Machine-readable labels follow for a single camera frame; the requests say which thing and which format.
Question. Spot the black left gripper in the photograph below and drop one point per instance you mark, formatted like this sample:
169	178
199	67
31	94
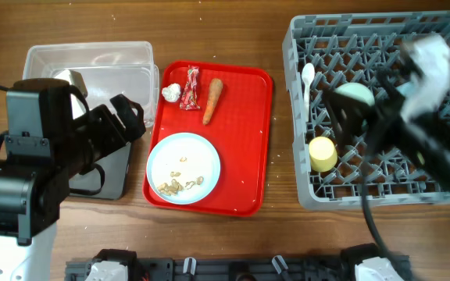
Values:
116	136

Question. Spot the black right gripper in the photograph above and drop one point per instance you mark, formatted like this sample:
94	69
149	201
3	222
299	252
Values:
383	118

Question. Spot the mint green bowl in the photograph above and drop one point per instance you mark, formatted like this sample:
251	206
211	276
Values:
356	91

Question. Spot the white plastic spoon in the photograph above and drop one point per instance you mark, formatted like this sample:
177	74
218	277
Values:
307	75

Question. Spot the yellow plastic cup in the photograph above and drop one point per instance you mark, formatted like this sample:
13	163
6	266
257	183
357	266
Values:
322	154

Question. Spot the light blue plate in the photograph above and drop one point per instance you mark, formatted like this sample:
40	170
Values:
195	147

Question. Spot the white tissue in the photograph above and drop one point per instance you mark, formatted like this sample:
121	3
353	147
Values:
171	93

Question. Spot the red candy wrapper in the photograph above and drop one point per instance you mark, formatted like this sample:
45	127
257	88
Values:
188	100

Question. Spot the orange carrot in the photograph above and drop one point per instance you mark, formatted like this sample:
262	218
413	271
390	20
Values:
215	90

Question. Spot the light blue bowl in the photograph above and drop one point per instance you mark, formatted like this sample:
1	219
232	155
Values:
407	90

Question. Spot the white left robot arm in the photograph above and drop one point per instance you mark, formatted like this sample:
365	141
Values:
46	146

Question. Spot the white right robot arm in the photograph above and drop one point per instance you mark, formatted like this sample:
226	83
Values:
439	169

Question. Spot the grey dishwasher rack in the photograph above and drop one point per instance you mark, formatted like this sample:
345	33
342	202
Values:
344	48

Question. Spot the black bin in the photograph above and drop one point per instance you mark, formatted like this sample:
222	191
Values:
116	167

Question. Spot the peanut scraps on plate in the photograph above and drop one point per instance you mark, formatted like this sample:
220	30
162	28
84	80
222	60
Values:
177	175

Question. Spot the clear plastic bin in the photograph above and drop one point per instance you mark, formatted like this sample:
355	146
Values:
107	69

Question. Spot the red plastic tray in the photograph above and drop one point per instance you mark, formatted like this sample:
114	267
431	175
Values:
238	129

